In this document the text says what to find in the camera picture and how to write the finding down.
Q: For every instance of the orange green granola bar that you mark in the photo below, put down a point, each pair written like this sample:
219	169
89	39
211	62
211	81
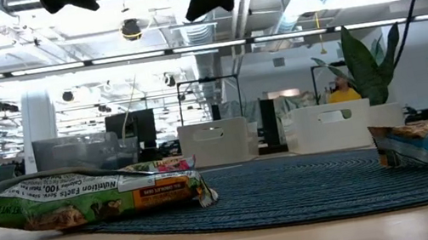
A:
169	166

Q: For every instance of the green white granola bar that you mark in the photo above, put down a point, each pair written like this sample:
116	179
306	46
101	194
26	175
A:
80	201

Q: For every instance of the long ceiling light strip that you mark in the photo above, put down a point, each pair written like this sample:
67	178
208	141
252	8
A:
202	47

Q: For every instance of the black ceiling device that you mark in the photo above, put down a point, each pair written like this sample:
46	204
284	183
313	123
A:
131	29

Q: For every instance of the white pillar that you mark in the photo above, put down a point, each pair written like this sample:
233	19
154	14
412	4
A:
38	130

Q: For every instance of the black column speaker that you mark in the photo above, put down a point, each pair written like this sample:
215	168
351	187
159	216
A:
269	122

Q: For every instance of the black monitor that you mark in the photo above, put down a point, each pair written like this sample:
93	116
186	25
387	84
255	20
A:
141	125

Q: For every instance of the small dark grey bin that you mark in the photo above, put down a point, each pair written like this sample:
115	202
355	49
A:
73	153

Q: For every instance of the light grey plastic bin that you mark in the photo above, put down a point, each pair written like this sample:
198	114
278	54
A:
219	151

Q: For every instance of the person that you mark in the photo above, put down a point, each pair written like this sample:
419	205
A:
343	95

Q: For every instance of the green succulent plant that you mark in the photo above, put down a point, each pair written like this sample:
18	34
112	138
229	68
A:
366	74

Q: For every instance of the white plastic bin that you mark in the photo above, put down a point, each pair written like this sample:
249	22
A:
307	139

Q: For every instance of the round dark blue mat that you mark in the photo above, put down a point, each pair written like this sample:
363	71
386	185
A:
302	188

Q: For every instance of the black stand frame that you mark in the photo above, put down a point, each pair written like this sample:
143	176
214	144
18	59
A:
207	79

